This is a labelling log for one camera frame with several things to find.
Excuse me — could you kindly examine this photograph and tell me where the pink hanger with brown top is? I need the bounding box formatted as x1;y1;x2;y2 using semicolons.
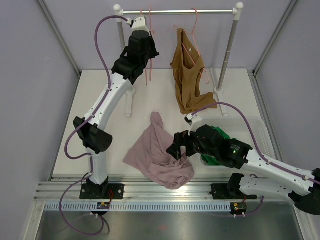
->
182;7;210;85

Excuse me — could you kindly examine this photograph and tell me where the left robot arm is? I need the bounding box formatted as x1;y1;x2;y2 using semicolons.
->
73;30;159;199

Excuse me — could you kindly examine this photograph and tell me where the white clothes rack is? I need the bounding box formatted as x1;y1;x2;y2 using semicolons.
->
113;2;244;116

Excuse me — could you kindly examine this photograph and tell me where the white plastic basket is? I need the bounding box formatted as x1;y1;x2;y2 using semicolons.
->
191;116;276;159

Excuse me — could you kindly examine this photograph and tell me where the pink tank top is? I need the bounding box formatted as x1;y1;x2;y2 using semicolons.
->
123;112;195;190

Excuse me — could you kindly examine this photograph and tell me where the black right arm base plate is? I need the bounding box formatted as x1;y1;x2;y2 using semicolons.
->
210;183;242;200

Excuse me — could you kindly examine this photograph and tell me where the brown tank top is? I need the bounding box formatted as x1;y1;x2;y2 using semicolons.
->
170;28;216;115

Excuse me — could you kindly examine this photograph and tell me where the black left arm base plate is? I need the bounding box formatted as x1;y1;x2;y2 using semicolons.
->
79;183;125;200

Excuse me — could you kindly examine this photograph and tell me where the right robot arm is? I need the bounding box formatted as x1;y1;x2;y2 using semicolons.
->
166;125;320;216

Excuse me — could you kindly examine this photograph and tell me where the green tank top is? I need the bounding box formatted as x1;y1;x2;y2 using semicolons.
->
201;126;232;166

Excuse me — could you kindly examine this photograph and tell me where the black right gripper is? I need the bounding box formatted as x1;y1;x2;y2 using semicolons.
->
167;124;218;160

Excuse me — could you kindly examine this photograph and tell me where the aluminium mounting rail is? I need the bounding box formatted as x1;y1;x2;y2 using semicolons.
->
33;174;278;201

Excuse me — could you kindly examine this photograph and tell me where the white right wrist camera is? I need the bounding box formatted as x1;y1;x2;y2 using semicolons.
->
184;113;202;135

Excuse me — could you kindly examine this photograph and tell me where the white slotted cable duct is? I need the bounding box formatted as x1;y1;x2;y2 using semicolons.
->
44;201;231;212

